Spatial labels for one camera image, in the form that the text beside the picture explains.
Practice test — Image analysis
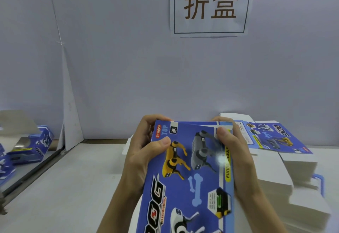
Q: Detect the person's left hand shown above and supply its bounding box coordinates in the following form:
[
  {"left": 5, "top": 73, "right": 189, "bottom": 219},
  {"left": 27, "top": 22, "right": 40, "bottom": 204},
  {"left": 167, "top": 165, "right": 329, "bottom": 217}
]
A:
[{"left": 120, "top": 114, "right": 173, "bottom": 197}]

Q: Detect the person's right hand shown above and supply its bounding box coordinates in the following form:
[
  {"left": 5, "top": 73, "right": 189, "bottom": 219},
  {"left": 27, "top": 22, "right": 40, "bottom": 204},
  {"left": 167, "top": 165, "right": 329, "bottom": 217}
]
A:
[{"left": 211, "top": 116, "right": 264, "bottom": 203}]

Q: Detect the stack of boxes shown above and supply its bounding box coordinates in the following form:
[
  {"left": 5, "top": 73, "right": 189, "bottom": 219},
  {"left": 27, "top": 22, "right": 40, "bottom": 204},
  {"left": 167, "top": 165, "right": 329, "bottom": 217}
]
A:
[
  {"left": 218, "top": 112, "right": 332, "bottom": 232},
  {"left": 121, "top": 135, "right": 137, "bottom": 158}
]

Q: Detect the blue dog-print cardboard box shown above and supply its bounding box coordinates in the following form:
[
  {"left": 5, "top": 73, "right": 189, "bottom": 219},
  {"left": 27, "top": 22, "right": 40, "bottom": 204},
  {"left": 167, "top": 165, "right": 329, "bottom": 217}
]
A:
[{"left": 135, "top": 119, "right": 237, "bottom": 233}]

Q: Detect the pile of blue boxes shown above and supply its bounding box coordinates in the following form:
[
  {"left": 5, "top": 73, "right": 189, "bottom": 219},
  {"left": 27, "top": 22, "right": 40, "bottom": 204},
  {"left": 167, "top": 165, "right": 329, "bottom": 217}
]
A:
[{"left": 0, "top": 109, "right": 55, "bottom": 186}]

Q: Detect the person's left forearm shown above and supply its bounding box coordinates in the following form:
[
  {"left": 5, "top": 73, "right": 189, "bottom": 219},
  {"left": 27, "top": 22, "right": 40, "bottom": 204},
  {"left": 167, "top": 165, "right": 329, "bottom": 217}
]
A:
[{"left": 96, "top": 185, "right": 145, "bottom": 233}]

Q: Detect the person's right forearm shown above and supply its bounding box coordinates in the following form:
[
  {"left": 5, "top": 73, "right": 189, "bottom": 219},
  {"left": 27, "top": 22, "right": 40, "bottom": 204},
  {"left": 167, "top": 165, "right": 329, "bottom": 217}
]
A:
[{"left": 236, "top": 187, "right": 288, "bottom": 233}]

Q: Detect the white paper wall sign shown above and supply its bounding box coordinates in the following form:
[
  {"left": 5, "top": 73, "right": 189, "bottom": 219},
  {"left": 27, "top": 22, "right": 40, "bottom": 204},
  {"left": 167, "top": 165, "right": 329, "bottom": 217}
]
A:
[{"left": 169, "top": 0, "right": 255, "bottom": 37}]

